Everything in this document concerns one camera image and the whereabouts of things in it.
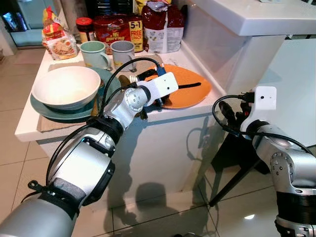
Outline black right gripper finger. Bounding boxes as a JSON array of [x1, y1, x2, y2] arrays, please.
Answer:
[[219, 100, 237, 124]]

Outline orange plate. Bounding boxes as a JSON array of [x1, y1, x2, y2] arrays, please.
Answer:
[[143, 64, 213, 109]]

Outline wooden spoon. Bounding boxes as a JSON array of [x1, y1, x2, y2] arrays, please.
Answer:
[[118, 74, 138, 88]]

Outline white low counter cabinet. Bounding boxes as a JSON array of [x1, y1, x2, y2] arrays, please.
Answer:
[[15, 30, 247, 210]]

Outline white table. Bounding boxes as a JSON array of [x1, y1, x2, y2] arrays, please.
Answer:
[[254, 39, 316, 149]]

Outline grey mug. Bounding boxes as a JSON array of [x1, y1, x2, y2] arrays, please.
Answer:
[[110, 40, 137, 72]]

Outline red and white food bag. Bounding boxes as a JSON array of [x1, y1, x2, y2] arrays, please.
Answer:
[[141, 0, 185, 54]]

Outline white tall counter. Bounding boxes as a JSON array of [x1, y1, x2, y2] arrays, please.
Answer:
[[183, 0, 316, 97]]

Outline pale green mug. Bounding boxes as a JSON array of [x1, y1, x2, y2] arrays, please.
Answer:
[[79, 41, 113, 71]]

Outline red instant noodle multipack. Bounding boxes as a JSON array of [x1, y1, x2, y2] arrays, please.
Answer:
[[93, 14, 145, 54]]

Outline white ceramic bowl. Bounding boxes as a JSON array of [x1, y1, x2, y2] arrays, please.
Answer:
[[32, 66, 102, 111]]

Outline teal plate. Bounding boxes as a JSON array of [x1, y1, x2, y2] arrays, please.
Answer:
[[30, 67, 121, 121]]

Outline jar with red lid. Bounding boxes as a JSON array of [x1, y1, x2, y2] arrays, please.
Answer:
[[76, 17, 95, 44]]

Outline beige placemat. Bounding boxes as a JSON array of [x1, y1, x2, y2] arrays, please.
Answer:
[[37, 53, 163, 133]]

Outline clear snack bag red label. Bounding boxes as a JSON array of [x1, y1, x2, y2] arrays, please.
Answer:
[[41, 6, 79, 61]]

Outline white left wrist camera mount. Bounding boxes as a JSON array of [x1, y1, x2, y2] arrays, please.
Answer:
[[137, 72, 179, 102]]

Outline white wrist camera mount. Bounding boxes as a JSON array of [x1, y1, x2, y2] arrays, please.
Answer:
[[137, 72, 179, 102], [240, 86, 277, 131]]

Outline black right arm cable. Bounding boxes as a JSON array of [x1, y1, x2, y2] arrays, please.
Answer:
[[211, 94, 314, 154]]

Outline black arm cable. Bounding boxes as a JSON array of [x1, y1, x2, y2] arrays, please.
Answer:
[[211, 94, 314, 154], [45, 57, 166, 188]]

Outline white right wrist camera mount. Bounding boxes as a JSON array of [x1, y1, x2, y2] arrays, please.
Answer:
[[240, 86, 277, 131]]

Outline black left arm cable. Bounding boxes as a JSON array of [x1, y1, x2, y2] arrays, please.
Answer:
[[45, 57, 166, 188]]

